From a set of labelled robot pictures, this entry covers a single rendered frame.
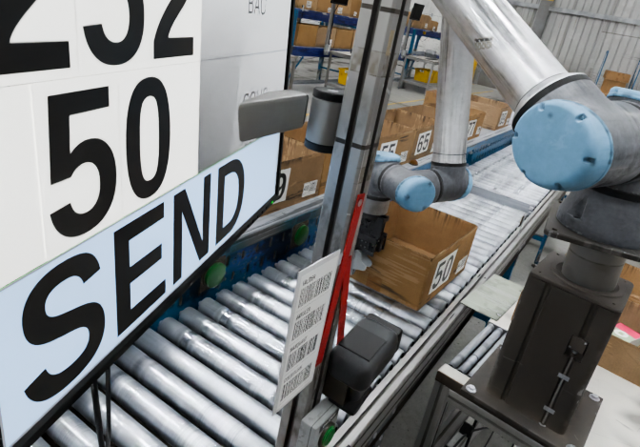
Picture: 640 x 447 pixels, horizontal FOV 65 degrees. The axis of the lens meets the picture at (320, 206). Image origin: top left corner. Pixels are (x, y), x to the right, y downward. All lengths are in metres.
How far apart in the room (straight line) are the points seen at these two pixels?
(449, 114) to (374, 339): 0.74
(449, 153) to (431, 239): 0.58
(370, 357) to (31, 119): 0.54
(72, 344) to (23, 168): 0.12
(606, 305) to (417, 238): 0.89
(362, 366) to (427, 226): 1.19
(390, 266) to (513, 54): 0.73
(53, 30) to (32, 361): 0.17
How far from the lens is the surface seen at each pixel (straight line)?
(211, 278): 1.34
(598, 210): 1.08
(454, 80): 1.33
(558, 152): 0.90
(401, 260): 1.47
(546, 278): 1.14
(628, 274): 2.14
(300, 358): 0.64
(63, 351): 0.34
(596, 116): 0.90
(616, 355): 1.58
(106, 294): 0.36
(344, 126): 0.57
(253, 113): 0.54
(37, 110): 0.28
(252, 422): 1.08
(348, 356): 0.71
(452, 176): 1.34
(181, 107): 0.40
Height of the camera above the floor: 1.50
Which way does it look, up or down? 21 degrees down
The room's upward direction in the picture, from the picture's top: 11 degrees clockwise
